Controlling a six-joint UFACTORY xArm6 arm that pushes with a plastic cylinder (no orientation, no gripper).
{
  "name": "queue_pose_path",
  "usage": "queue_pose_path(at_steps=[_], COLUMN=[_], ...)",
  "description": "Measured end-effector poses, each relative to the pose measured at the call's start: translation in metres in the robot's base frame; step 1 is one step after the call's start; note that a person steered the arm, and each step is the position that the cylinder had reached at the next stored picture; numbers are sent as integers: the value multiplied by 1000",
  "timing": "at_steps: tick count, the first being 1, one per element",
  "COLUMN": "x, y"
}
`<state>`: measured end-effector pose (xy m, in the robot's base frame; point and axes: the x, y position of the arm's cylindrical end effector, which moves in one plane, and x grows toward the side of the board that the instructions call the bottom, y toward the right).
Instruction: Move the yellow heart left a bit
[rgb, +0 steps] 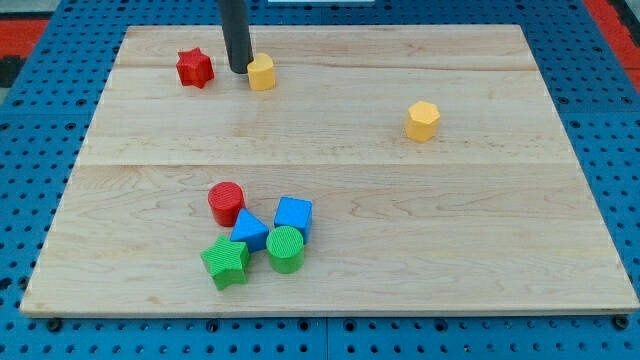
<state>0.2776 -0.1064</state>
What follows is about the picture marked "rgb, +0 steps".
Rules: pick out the yellow heart block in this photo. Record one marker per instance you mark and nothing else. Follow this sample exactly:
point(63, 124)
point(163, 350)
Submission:
point(261, 72)

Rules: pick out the light wooden board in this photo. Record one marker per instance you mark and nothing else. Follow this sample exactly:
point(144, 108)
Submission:
point(492, 216)

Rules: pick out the blue cube block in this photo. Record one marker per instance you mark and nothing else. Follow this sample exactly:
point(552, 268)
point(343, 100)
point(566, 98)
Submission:
point(295, 213)

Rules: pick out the green cylinder block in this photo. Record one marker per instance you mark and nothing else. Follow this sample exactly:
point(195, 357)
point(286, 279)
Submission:
point(285, 247)

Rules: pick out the blue triangle block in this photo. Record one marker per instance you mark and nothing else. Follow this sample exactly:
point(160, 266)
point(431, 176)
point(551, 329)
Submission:
point(250, 230)

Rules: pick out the red cylinder block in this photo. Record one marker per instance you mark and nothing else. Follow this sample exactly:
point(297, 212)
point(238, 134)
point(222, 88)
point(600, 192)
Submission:
point(226, 199)

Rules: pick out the yellow hexagon block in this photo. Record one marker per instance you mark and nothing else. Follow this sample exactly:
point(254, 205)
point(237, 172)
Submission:
point(422, 121)

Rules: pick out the green star block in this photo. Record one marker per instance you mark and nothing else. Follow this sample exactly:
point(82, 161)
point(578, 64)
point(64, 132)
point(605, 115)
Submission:
point(226, 262)

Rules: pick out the red star block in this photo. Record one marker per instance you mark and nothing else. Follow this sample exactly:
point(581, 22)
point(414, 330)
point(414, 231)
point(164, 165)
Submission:
point(194, 68)

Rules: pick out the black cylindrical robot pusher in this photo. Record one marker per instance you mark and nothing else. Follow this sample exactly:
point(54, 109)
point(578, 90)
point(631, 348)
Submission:
point(235, 27)

